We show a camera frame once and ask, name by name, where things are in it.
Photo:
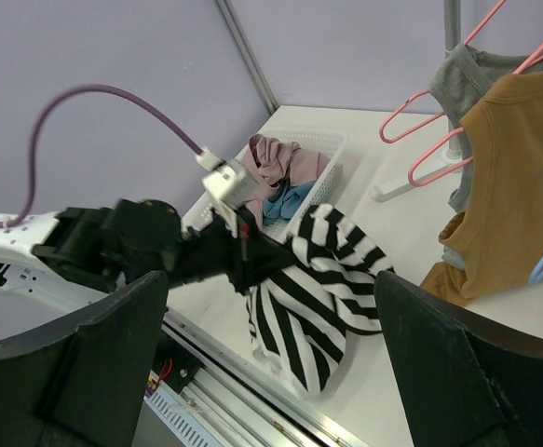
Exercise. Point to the mauve pink tank top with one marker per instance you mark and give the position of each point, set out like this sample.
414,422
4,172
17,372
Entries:
272,162

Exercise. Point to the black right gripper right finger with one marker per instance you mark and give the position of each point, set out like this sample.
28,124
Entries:
464,379

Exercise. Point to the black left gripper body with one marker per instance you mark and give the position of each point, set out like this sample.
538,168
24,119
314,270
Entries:
141,237

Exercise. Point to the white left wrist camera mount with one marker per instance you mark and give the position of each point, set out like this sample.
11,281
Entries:
228,183

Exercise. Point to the aluminium mounting rail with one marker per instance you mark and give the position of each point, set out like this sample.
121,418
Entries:
265,392

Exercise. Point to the mustard brown tank top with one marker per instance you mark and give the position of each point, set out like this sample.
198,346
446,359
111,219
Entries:
500,234

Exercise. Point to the white slotted cable duct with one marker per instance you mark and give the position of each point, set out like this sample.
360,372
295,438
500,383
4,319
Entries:
181,419

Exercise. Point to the white plastic basket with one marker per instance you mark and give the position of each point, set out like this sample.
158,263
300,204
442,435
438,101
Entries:
329,142

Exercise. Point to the teal blue tank top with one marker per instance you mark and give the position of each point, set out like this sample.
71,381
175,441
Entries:
285,203

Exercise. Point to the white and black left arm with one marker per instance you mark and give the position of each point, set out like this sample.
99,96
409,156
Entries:
69,259

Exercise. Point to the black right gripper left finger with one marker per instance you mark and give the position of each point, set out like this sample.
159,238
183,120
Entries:
79,380

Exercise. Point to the grey tank top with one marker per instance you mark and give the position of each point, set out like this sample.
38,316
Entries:
469,80

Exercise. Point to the grey metal clothes rack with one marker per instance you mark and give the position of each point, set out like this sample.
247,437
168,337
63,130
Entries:
450,155

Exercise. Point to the pink hanger under grey top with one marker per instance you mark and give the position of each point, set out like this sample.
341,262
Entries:
438,84

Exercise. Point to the black white striped tank top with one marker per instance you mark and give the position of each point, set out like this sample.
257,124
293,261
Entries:
300,317

